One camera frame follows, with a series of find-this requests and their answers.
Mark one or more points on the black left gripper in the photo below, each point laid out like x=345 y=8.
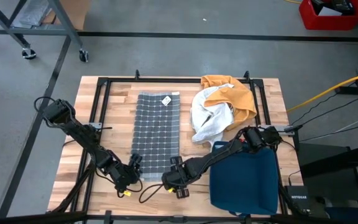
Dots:
x=124 y=175

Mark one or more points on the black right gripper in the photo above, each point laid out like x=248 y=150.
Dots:
x=180 y=175

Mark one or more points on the grey checked towel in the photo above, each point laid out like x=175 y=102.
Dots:
x=155 y=137

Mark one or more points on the white striped towel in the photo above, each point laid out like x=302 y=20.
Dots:
x=210 y=118

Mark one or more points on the orange towel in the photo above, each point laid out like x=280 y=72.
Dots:
x=241 y=96

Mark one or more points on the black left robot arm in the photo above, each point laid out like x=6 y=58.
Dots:
x=73 y=127

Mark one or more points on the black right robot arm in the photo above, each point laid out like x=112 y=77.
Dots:
x=225 y=149

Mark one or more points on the blue fabric bin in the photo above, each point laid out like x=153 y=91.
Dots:
x=244 y=183

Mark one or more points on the black side table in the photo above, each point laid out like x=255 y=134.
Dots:
x=337 y=161

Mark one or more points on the brown cardboard box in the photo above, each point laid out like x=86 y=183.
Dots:
x=76 y=12

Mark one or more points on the grey metal wheeled cart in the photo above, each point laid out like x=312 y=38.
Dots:
x=60 y=15

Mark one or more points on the grey plastic bag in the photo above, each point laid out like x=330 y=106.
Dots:
x=33 y=14

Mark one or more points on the red plastic bin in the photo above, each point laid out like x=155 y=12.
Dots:
x=309 y=21

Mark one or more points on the black electronic device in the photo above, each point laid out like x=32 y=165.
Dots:
x=334 y=4

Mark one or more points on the black metal table frame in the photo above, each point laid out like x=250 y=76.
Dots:
x=179 y=80

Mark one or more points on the black Netgear network switch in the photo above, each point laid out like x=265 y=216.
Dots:
x=297 y=199

